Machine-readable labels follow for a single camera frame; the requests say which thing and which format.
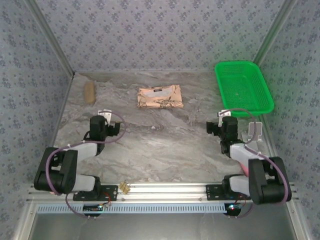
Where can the small right circuit board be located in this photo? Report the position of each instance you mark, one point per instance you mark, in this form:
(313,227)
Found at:
(233,208)

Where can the gold binder clip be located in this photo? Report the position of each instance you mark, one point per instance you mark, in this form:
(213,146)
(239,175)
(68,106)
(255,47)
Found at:
(124,188)

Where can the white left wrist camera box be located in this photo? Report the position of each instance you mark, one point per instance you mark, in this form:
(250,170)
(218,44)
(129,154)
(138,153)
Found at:
(104,114)

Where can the peach printed t-shirt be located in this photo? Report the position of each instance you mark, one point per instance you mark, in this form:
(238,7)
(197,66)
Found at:
(160,98)

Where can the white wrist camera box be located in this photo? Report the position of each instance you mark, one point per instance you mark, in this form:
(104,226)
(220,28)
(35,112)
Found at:
(104,114)
(223,113)

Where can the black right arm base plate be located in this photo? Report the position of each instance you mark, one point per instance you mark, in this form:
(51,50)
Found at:
(212,192)

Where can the tan oblong brush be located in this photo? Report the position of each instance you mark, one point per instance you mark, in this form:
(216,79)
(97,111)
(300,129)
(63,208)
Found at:
(89,92)

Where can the aluminium mounting rail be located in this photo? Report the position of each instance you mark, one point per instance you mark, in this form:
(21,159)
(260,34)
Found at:
(162,191)

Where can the aluminium frame post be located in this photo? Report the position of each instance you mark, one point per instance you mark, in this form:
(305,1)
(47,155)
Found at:
(51,37)
(270,37)

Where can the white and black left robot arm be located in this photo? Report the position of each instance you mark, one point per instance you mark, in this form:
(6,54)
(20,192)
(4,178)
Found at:
(60,175)

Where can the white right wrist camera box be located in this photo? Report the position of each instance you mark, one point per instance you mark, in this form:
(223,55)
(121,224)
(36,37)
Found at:
(223,113)

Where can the small left circuit board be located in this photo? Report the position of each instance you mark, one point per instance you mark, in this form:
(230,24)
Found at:
(92,208)

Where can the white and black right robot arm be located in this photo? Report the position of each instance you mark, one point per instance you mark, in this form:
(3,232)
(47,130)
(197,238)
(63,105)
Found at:
(267,185)

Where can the white phone stand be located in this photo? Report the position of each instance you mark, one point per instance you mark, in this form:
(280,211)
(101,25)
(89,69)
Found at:
(255,130)

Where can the pink toy microphone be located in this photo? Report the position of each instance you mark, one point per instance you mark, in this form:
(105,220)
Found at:
(245,170)

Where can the small circuit board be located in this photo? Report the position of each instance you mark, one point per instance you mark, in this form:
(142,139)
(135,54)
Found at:
(92,208)
(233,208)

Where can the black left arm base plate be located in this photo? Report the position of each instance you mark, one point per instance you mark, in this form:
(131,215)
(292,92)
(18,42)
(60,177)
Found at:
(110,192)

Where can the green plastic mesh basket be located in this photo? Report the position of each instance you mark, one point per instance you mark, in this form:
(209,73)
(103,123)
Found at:
(242,87)

